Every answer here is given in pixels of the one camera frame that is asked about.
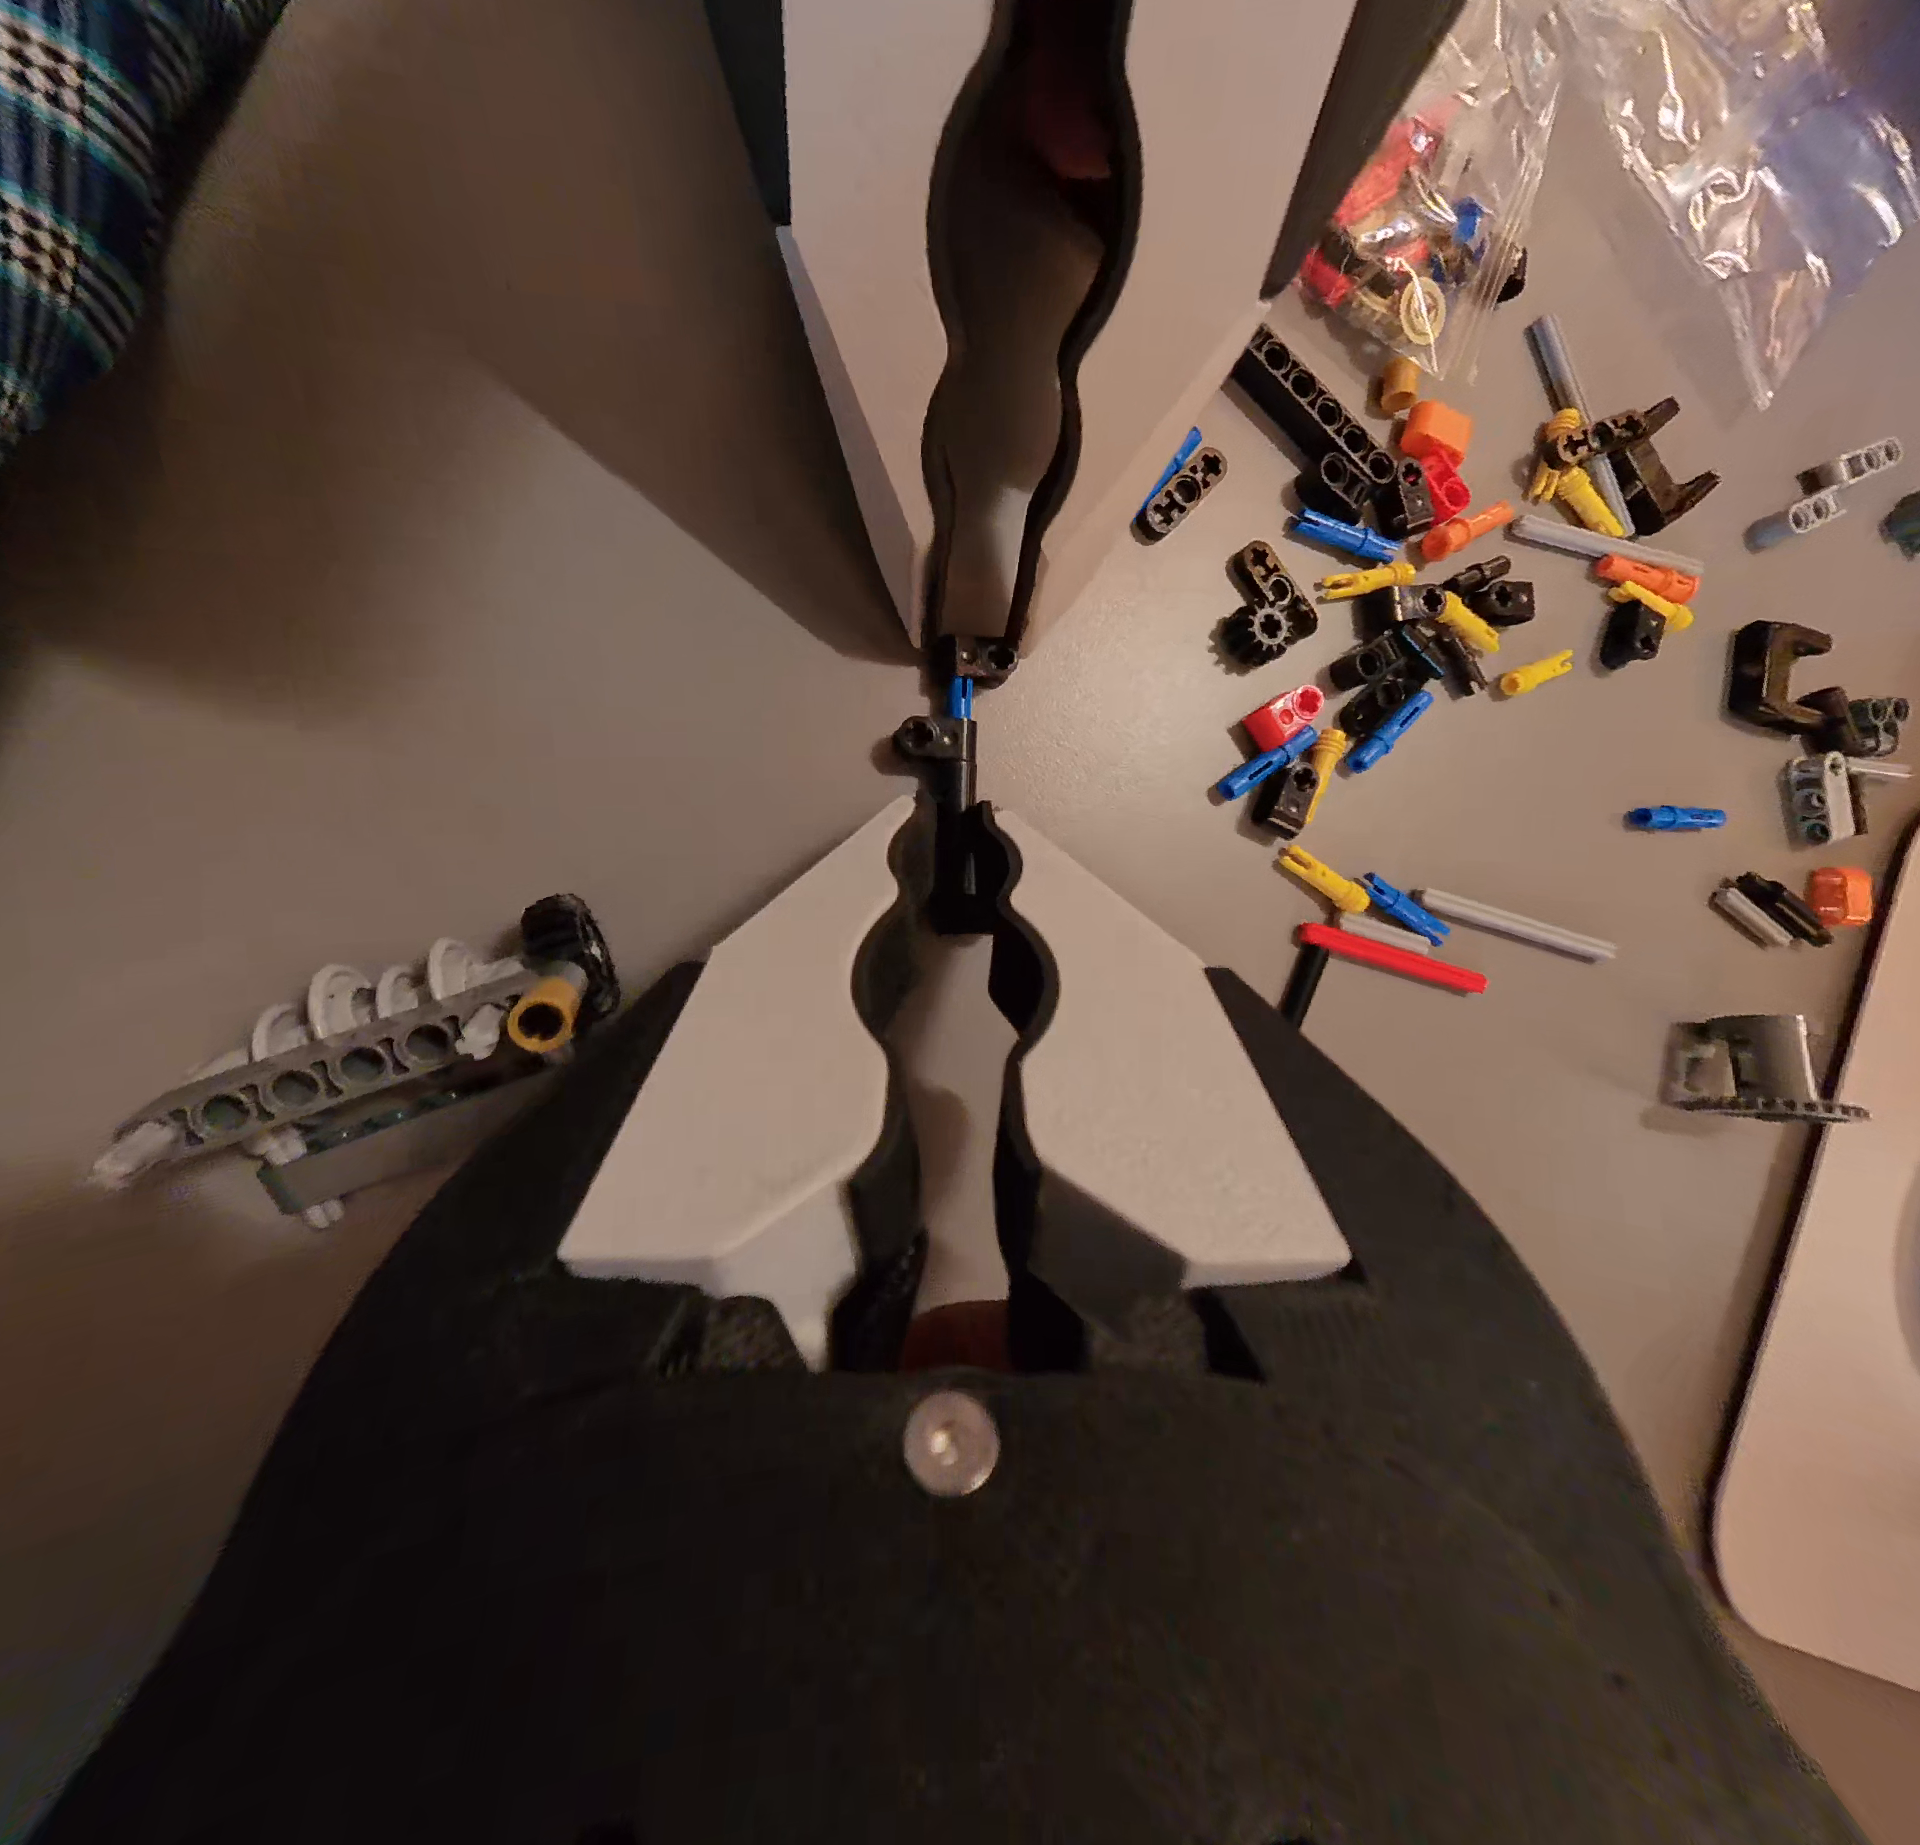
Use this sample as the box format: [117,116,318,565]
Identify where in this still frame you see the long grey lego axle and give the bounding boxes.
[1418,886,1620,963]

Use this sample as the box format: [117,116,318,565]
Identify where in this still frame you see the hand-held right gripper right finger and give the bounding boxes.
[977,802,1355,1374]

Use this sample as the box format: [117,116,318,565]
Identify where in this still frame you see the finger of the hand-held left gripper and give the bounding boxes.
[1017,0,1385,643]
[775,0,1040,643]

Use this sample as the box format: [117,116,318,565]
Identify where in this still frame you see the small black lego assembly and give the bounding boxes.
[893,630,1024,934]

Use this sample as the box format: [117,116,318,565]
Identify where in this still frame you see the person's left hand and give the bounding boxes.
[1035,0,1125,187]

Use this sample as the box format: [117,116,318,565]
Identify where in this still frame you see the grey short lego beam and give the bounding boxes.
[1794,440,1909,505]
[1745,488,1861,554]

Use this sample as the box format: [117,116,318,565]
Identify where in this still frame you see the plastic bag with lego pieces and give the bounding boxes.
[1299,0,1568,383]

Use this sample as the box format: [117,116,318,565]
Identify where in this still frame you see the black short lego beam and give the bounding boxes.
[1135,446,1229,545]

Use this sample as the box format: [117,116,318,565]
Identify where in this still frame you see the white monitor stand base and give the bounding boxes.
[1710,818,1920,1682]

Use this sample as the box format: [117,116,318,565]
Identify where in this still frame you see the red lego axle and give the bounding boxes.
[1299,922,1490,996]

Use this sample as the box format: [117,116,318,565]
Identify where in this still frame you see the grey lego engine assembly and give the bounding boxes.
[87,893,624,1234]

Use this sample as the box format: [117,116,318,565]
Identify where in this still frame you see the long black lego beam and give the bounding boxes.
[1229,322,1427,505]

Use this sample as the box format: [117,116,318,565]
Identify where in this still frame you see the empty clear plastic bag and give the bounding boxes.
[1552,0,1920,415]

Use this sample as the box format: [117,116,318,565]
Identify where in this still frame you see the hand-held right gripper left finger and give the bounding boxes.
[559,792,924,1374]

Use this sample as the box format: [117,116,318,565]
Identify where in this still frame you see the grey lego differential gear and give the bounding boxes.
[1661,1013,1874,1127]

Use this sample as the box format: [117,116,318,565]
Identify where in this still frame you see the pile of lego pieces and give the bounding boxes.
[1208,360,1920,997]

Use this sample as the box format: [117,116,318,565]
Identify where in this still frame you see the black lego bracket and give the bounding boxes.
[1724,620,1839,732]

